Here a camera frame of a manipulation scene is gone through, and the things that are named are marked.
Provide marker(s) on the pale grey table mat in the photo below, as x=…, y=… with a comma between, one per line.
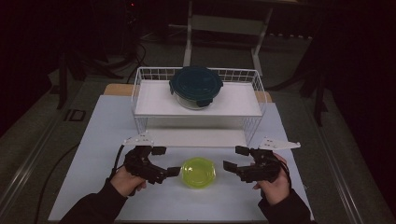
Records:
x=93, y=140

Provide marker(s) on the wooden table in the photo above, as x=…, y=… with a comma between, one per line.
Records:
x=118, y=89

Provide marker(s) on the dark teal lidded glass container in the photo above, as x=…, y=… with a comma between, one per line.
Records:
x=196, y=82

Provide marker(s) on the dark equipment with red light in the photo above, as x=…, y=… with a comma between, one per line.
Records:
x=130, y=28

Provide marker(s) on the person's right hand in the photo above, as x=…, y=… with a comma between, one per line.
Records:
x=275, y=191

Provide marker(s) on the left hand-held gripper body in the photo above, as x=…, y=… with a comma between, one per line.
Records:
x=138, y=165

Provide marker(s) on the yellow-green plastic bowl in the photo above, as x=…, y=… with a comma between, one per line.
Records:
x=198, y=172

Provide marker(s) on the black stand leg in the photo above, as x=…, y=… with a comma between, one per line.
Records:
x=320, y=99
x=63, y=84

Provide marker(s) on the black floor socket plate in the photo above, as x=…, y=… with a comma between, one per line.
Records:
x=74, y=115

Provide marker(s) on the person's left hand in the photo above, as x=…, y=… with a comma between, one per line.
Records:
x=126, y=183

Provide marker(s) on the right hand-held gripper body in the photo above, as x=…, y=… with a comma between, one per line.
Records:
x=264, y=169

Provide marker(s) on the white metal desk frame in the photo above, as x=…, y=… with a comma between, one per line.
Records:
x=227, y=25

